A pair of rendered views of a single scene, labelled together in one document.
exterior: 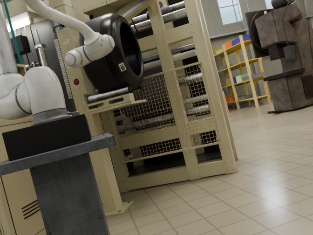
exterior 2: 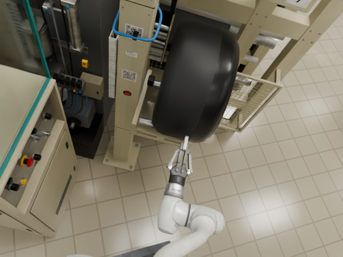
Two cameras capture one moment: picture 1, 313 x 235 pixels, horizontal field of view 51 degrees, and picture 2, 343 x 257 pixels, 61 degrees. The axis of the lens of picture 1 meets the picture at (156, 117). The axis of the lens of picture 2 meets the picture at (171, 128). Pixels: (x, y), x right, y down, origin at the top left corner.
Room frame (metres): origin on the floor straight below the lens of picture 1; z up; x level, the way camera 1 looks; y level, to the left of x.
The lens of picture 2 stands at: (1.68, 0.63, 2.40)
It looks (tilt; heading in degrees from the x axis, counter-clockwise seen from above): 61 degrees down; 334
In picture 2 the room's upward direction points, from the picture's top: 24 degrees clockwise
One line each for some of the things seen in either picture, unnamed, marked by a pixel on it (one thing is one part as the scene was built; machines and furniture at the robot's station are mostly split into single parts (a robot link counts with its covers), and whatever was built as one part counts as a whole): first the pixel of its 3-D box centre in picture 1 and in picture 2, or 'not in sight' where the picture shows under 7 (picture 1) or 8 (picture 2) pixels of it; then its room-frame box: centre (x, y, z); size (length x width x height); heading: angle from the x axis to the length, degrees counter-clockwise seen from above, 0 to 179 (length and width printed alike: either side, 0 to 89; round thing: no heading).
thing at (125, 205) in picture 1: (112, 208); (122, 153); (2.61, 0.52, 0.01); 0.27 x 0.27 x 0.02; 74
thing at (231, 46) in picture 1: (237, 74); not in sight; (10.93, -2.98, 1.12); 2.48 x 0.66 x 2.25; 11
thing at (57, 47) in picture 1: (65, 68); (114, 69); (2.61, 0.61, 1.19); 0.05 x 0.04 x 0.48; 164
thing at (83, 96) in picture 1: (95, 99); (142, 99); (2.61, 0.44, 0.90); 0.40 x 0.03 x 0.10; 164
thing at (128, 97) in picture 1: (110, 102); (163, 132); (2.43, 0.31, 0.83); 0.36 x 0.09 x 0.06; 74
